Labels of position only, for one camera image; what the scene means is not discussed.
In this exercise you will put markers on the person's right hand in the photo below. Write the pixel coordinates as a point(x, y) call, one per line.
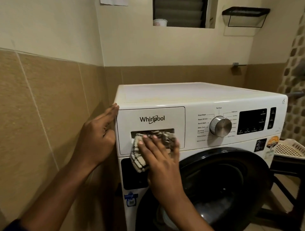
point(164, 171)

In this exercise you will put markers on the white washing machine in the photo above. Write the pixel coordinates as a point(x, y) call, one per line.
point(202, 95)

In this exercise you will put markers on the white detergent drawer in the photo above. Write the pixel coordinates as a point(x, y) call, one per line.
point(128, 123)

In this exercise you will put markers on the white perforated plastic basket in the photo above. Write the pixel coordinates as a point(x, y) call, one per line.
point(289, 148)

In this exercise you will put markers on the louvered wall window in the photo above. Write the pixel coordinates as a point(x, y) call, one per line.
point(181, 12)

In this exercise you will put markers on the white paper sheet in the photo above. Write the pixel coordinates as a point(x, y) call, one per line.
point(114, 2)

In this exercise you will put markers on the person's right forearm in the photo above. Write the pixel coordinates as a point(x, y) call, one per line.
point(188, 214)

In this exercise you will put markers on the dark plastic stool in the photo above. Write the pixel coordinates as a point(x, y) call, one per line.
point(288, 166)

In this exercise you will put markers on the small white cup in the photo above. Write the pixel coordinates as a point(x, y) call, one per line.
point(160, 22)

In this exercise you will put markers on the person's left hand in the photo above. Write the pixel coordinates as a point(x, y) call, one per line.
point(95, 142)

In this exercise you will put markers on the person's left forearm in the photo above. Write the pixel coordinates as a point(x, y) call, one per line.
point(52, 200)

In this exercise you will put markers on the black-lined patterned cloth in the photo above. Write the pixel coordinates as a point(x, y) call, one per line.
point(138, 161)

